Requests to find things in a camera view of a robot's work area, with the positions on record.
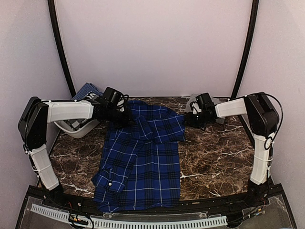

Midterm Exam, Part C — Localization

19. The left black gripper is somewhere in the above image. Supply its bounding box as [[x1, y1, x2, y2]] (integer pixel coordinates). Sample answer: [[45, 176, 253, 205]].
[[106, 106, 137, 130]]

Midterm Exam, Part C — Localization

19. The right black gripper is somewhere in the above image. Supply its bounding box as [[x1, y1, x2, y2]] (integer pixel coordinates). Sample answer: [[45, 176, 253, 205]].
[[183, 111, 211, 128]]

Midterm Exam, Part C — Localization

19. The blue plaid long sleeve shirt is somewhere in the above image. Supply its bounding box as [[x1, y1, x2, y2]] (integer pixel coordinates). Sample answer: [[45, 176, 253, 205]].
[[92, 100, 185, 212]]

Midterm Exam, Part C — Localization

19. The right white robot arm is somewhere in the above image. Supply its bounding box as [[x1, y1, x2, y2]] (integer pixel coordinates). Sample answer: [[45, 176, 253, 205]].
[[185, 92, 284, 186]]

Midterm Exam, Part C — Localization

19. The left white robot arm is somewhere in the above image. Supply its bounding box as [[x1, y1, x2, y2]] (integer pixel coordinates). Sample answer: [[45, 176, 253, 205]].
[[18, 96, 135, 208]]

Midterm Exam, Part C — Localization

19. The folded grey polo shirt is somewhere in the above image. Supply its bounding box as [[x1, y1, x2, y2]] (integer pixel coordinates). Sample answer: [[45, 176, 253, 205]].
[[185, 93, 224, 125]]

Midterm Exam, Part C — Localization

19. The small blue checked shirt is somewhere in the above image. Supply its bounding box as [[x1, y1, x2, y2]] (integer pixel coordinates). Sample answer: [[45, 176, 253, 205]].
[[72, 83, 103, 101]]

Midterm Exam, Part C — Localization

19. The black white checked shirt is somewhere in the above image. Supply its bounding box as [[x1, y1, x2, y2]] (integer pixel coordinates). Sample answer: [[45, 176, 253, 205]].
[[64, 93, 98, 131]]

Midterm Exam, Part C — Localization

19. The grey plastic laundry basket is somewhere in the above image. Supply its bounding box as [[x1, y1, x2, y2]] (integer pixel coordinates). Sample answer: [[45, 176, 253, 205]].
[[54, 119, 100, 138]]

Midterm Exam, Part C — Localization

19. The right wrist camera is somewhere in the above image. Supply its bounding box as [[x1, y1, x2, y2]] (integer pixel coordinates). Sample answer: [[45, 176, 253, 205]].
[[190, 93, 214, 114]]

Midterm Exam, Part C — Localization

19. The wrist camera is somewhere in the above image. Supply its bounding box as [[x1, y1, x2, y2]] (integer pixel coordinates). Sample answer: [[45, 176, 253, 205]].
[[190, 93, 214, 114], [102, 87, 129, 112]]

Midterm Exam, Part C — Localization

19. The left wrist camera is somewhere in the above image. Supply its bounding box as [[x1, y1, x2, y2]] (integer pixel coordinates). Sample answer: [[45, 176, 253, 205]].
[[102, 87, 129, 112]]

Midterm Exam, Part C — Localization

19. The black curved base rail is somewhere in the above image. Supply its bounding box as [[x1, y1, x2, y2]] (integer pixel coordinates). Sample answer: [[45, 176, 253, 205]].
[[18, 185, 297, 229]]

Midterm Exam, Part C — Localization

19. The white slotted cable duct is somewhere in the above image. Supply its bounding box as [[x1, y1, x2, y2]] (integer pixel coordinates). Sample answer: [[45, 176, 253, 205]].
[[30, 204, 227, 229]]

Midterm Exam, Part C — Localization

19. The right black frame post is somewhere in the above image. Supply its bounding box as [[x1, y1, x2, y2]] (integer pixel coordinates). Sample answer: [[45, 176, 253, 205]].
[[231, 0, 259, 99]]

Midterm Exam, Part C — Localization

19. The black frame post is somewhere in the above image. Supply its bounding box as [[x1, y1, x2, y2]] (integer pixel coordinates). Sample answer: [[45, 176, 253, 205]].
[[231, 0, 259, 99], [47, 0, 76, 97]]

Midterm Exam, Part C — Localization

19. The left black frame post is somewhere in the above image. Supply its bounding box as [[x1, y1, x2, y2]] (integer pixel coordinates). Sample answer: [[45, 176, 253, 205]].
[[47, 0, 76, 97]]

